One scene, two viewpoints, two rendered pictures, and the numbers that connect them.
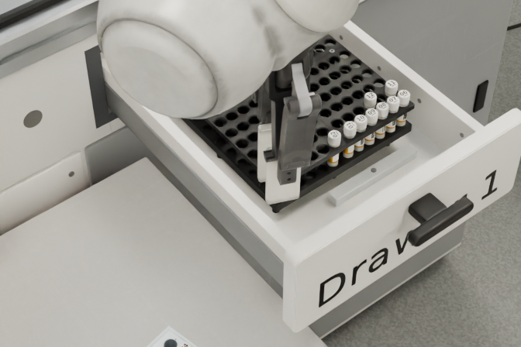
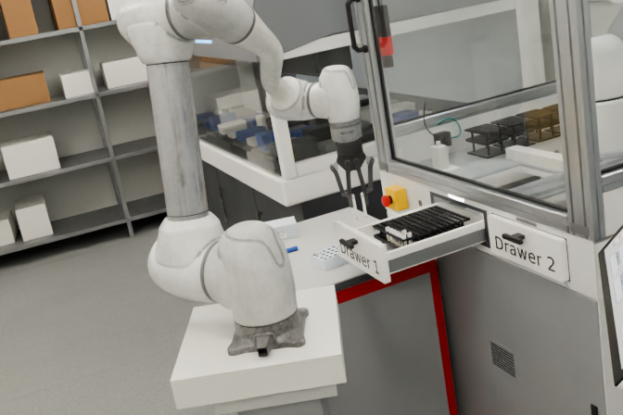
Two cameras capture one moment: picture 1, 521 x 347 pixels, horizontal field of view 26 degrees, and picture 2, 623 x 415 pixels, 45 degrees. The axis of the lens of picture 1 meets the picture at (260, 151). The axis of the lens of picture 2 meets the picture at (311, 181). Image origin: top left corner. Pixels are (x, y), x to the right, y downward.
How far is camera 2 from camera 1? 238 cm
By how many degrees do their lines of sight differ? 90
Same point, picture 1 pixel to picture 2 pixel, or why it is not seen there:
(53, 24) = (421, 173)
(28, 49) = (418, 177)
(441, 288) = not seen: outside the picture
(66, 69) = (425, 193)
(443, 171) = (359, 235)
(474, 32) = (578, 354)
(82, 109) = not seen: hidden behind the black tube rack
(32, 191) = not seen: hidden behind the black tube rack
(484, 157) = (370, 247)
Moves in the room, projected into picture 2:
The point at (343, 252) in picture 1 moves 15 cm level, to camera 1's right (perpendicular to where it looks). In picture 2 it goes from (342, 234) to (331, 254)
